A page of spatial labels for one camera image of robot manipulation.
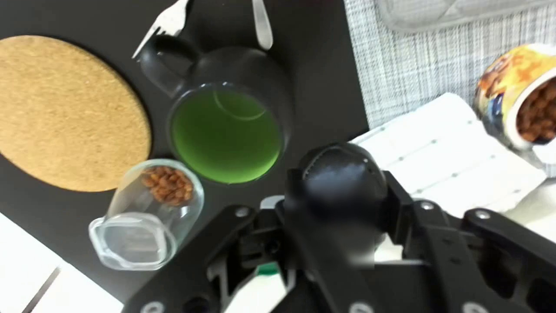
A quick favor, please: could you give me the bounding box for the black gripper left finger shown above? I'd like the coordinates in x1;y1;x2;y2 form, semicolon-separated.
123;165;375;313

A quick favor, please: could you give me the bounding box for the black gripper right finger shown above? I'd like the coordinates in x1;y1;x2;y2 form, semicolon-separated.
378;172;556;313

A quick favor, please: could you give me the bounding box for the small black round object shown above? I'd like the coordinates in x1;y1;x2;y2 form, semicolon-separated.
298;142;390;257

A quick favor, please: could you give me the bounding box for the green plastic lid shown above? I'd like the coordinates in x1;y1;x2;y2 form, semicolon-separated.
255;258;284;278

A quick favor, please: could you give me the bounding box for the dark mug green inside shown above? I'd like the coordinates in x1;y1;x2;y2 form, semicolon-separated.
137;43;291;185

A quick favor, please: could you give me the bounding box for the orange snack can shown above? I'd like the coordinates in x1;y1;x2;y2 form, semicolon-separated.
472;41;556;152

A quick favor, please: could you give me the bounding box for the clear glass with nuts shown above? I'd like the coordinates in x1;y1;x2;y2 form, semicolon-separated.
86;158;206;272

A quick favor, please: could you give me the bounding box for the grey checked placemat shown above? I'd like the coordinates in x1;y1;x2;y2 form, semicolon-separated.
343;0;556;130

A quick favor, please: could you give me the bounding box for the grey quilted pot holder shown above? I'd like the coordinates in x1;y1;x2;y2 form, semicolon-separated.
371;0;556;34

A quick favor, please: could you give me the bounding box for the round cork mat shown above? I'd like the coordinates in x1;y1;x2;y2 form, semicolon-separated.
0;32;154;194

